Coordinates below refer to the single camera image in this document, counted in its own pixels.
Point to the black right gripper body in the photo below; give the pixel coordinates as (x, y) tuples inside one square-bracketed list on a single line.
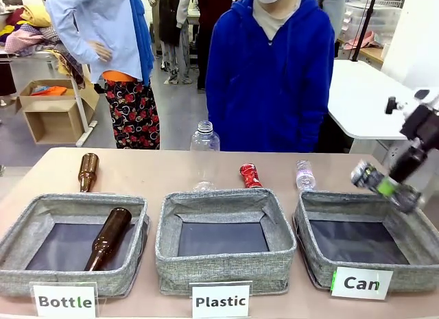
[(409, 163)]

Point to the crushed dark can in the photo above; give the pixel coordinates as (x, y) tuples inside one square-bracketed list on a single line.
[(363, 176)]

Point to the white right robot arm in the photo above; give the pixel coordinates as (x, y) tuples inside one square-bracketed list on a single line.
[(411, 106)]

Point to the grey fabric basket can label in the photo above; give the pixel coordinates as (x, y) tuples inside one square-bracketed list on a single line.
[(425, 243)]

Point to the white sign reading Can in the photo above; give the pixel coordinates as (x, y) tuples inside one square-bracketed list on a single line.
[(361, 283)]

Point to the crushed red can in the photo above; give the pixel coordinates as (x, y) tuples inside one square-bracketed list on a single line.
[(250, 176)]

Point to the grey fabric basket plastic label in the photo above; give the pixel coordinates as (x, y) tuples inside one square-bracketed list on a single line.
[(223, 267)]

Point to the grey fabric basket bottle label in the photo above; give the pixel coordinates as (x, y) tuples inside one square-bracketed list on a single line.
[(20, 230)]

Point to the hand of light-blue-shirt person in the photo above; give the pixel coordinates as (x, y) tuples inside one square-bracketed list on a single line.
[(102, 51)]

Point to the small clear plastic bottle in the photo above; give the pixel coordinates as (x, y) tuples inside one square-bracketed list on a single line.
[(305, 175)]

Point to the white rounded table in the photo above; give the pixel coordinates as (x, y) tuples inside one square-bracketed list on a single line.
[(360, 96)]

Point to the pink cloth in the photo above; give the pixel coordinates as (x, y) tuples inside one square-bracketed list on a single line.
[(361, 41)]

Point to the black stand pole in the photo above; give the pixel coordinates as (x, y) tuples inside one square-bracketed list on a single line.
[(365, 24)]

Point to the clear plastic storage boxes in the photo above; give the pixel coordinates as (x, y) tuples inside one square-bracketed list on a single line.
[(380, 17)]

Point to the person in blue hoodie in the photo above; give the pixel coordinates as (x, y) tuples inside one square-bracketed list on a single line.
[(267, 92)]

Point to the person in grey top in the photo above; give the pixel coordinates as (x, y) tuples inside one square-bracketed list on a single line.
[(331, 10)]

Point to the large clear plastic bottle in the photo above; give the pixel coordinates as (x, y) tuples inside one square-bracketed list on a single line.
[(204, 140)]

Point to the white sign reading Plastic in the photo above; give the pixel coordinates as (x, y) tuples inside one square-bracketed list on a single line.
[(220, 301)]

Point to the person in dark red clothes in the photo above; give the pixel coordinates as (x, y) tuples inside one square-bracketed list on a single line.
[(209, 24)]

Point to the person in dark apron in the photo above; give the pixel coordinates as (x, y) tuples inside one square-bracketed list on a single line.
[(175, 34)]

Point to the long brown glass bottle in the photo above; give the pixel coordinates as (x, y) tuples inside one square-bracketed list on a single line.
[(106, 240)]

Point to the blue hanging cloth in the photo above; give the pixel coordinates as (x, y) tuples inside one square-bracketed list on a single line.
[(142, 34)]

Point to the short brown glass bottle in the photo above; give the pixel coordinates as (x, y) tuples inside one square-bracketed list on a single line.
[(88, 169)]

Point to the white table with metal leg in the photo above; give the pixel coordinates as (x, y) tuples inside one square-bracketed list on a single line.
[(82, 109)]

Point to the person in light blue shirt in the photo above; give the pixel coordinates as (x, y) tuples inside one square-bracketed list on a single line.
[(113, 31)]

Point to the white sign reading Bottle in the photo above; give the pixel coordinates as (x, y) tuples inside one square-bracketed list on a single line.
[(65, 301)]

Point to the open cardboard box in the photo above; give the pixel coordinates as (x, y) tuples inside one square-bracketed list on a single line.
[(51, 116)]

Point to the orange cloth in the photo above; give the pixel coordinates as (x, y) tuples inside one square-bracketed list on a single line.
[(51, 90)]

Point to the pile of colourful clothes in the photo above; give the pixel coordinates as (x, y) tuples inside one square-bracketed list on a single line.
[(27, 27)]

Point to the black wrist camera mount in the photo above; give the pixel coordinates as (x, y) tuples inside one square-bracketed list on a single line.
[(423, 125)]

